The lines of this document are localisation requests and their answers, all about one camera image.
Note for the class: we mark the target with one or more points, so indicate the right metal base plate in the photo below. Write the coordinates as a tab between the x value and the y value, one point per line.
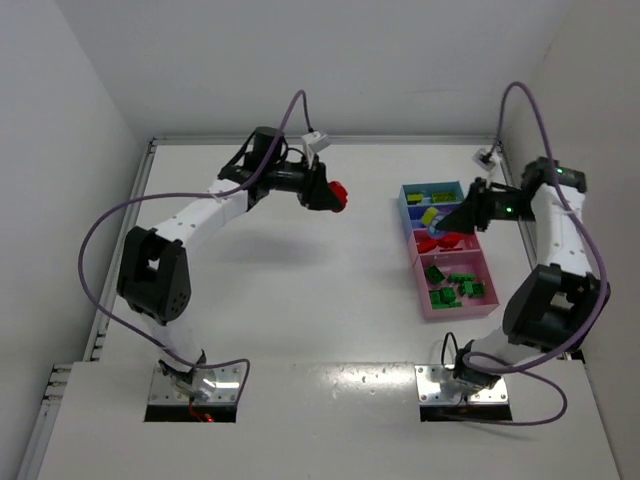
436	386

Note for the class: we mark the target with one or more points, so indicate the yellow-green lego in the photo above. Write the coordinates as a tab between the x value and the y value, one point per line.
443	197

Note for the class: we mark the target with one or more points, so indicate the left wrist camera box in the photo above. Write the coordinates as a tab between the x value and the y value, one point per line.
314	142

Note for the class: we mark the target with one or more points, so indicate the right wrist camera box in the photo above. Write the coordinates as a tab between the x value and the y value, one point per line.
488	161

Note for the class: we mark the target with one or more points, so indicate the large pink container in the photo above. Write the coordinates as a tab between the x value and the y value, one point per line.
465	262

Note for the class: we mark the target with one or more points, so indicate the metal base plate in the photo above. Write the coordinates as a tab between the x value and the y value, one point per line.
211	388
436	386

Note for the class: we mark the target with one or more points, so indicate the large green plate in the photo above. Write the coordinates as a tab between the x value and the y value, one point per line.
443	299

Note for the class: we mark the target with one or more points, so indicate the yellow-green brick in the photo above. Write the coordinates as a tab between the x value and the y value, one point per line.
429	216
415	198

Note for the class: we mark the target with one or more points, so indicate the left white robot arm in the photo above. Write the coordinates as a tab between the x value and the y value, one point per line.
154	276

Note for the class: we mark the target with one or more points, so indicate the red square lego brick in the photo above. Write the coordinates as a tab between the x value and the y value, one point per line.
426	246

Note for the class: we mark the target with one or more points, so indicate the red round lego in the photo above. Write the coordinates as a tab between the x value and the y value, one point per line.
341	195
450	241

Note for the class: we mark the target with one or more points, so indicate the green base plate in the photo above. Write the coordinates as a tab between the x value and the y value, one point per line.
464	289

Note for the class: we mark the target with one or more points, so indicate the small pink container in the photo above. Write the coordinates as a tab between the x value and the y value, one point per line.
469	243

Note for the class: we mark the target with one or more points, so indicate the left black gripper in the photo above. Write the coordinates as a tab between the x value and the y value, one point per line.
310	182

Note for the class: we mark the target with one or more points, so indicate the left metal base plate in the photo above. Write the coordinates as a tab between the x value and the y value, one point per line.
211	388

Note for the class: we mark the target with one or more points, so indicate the purple paw lego piece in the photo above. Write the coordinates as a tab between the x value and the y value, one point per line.
433	228

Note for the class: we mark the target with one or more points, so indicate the green square lego in bin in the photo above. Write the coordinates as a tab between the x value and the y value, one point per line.
478	290

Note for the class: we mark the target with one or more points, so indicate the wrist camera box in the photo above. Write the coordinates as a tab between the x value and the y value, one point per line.
488	161
314	142

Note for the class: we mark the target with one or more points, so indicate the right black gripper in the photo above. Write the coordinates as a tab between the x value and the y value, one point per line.
480	206

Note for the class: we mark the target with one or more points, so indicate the green lego plate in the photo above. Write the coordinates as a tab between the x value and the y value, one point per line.
459	278

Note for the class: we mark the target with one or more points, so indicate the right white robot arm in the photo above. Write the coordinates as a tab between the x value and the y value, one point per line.
555	306

